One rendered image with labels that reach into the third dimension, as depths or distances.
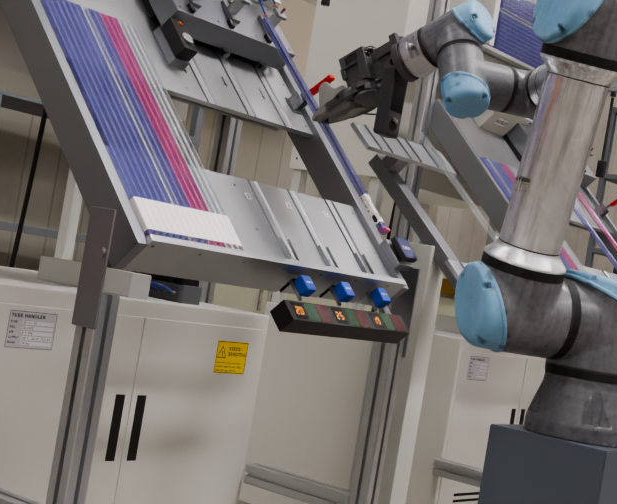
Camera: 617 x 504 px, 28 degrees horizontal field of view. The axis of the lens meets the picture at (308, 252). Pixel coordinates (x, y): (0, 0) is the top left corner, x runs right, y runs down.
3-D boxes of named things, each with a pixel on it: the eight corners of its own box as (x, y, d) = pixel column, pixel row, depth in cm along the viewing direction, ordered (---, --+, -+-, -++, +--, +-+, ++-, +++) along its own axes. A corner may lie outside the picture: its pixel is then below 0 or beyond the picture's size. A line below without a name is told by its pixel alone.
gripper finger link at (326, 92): (307, 97, 222) (348, 74, 218) (314, 126, 221) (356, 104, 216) (297, 92, 220) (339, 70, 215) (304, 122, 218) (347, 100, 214)
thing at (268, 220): (386, 293, 231) (399, 283, 229) (130, 252, 179) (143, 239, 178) (343, 213, 239) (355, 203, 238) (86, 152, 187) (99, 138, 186)
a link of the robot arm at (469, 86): (519, 101, 196) (510, 48, 202) (456, 87, 193) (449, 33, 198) (495, 130, 203) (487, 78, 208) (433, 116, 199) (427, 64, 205)
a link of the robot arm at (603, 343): (647, 379, 173) (663, 284, 173) (564, 367, 169) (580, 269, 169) (599, 368, 185) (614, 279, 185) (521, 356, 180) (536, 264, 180)
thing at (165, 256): (379, 307, 231) (407, 285, 228) (122, 270, 180) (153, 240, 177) (377, 301, 232) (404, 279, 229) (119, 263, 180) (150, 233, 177)
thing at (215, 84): (297, 150, 248) (314, 134, 246) (39, 74, 196) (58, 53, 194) (233, 31, 263) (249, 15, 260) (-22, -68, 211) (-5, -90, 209)
